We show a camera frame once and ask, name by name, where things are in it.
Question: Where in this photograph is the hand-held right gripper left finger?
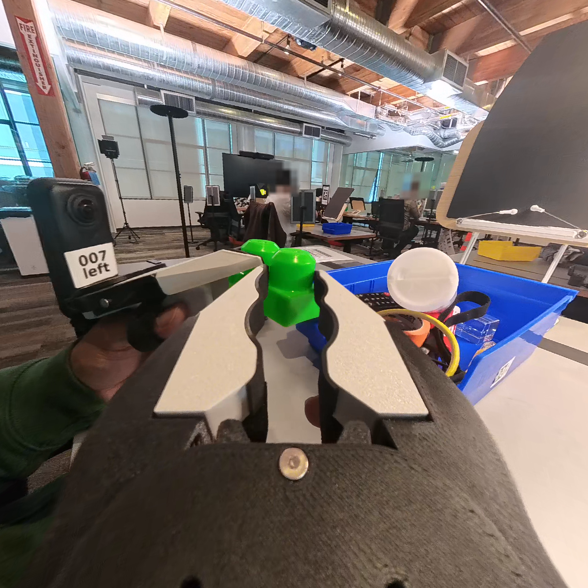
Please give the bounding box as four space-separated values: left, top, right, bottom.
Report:
154 266 268 442

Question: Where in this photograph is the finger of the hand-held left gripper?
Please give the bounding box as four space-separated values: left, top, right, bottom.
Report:
155 249 263 318

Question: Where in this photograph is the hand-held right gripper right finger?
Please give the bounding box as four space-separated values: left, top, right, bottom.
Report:
313 270 430 444

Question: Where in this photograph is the green plastic toy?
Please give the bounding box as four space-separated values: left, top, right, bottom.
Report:
228 239 321 328

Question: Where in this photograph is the large blue plastic bin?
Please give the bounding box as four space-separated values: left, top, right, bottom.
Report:
296 259 579 406

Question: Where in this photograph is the person's left forearm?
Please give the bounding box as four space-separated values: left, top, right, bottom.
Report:
0 342 108 481

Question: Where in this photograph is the person's left hand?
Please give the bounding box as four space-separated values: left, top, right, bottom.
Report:
69 303 190 401

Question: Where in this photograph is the black office chair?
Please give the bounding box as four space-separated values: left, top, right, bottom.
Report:
195 190 243 252

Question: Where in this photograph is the white recycling cabinet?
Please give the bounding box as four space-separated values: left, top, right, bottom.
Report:
0 216 50 277

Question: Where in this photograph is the orange tape roll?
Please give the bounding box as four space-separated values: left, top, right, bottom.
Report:
390 317 432 348

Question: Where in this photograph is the black remote control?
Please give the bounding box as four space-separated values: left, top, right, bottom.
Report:
356 292 399 313

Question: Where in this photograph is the white plastic bottle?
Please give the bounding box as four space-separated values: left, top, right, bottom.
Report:
387 247 460 313

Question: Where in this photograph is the black computer monitor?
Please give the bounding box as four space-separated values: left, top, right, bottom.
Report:
222 150 284 197

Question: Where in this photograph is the clear plastic case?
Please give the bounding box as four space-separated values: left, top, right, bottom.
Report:
455 313 500 345

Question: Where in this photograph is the grey monitor on stand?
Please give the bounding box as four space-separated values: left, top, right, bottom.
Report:
290 190 318 227

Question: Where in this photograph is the white printed paper sheet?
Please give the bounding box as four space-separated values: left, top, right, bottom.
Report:
285 246 357 263

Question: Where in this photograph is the black pole with ribbed disc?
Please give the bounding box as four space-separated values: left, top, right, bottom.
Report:
149 104 191 259

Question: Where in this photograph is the long wooden table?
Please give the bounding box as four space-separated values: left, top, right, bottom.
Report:
296 225 378 254

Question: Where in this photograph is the open laptop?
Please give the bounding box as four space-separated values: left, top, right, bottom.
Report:
323 186 355 222

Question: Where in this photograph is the yellow storage bin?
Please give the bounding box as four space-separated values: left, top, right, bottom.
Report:
478 240 543 262

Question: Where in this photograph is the white metal stand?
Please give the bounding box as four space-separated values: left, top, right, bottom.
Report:
455 204 588 284

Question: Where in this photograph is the person's green jacket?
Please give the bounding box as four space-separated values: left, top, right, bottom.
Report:
0 473 67 588

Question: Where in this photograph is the dark panel with wooden edge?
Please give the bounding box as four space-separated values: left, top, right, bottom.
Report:
435 18 588 231

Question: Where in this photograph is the yellow network cable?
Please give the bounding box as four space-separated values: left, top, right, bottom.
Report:
377 309 461 378

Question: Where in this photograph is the black bottle cord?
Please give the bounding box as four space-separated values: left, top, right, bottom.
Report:
434 290 491 369

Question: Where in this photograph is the wooden support post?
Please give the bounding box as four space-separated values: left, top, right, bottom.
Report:
11 0 82 181

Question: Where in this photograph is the metal air duct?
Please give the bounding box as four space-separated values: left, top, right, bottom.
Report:
51 5 387 139
220 0 488 115

